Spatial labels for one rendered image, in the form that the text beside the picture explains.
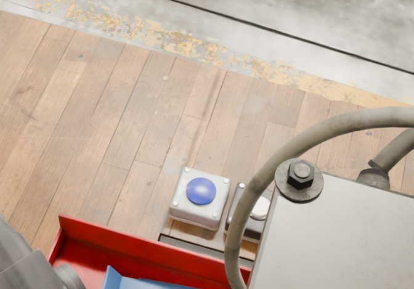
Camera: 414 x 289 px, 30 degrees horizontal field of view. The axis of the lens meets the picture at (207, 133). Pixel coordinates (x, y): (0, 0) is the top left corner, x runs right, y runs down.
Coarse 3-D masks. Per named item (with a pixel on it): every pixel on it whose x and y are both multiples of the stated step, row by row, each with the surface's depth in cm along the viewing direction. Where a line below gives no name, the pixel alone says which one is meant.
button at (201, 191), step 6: (192, 180) 102; (198, 180) 102; (204, 180) 102; (192, 186) 101; (198, 186) 101; (204, 186) 101; (210, 186) 101; (186, 192) 101; (192, 192) 101; (198, 192) 101; (204, 192) 101; (210, 192) 101; (192, 198) 100; (198, 198) 100; (204, 198) 100; (210, 198) 100; (198, 204) 100; (204, 204) 100
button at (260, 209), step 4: (260, 200) 101; (264, 200) 101; (256, 204) 100; (260, 204) 100; (264, 204) 100; (268, 204) 100; (256, 208) 100; (260, 208) 100; (264, 208) 100; (268, 208) 100; (252, 212) 99; (256, 212) 99; (260, 212) 100; (264, 212) 100; (256, 216) 100; (260, 216) 99; (264, 216) 100
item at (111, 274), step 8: (112, 272) 94; (104, 280) 93; (112, 280) 94; (120, 280) 96; (128, 280) 96; (136, 280) 96; (104, 288) 92; (112, 288) 94; (120, 288) 95; (128, 288) 95; (136, 288) 95; (144, 288) 95; (152, 288) 95; (160, 288) 96; (168, 288) 96; (176, 288) 96; (184, 288) 96
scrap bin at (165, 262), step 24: (72, 216) 95; (72, 240) 99; (96, 240) 97; (120, 240) 95; (144, 240) 94; (72, 264) 97; (96, 264) 97; (120, 264) 97; (144, 264) 98; (168, 264) 97; (192, 264) 95; (216, 264) 93; (96, 288) 95; (216, 288) 96
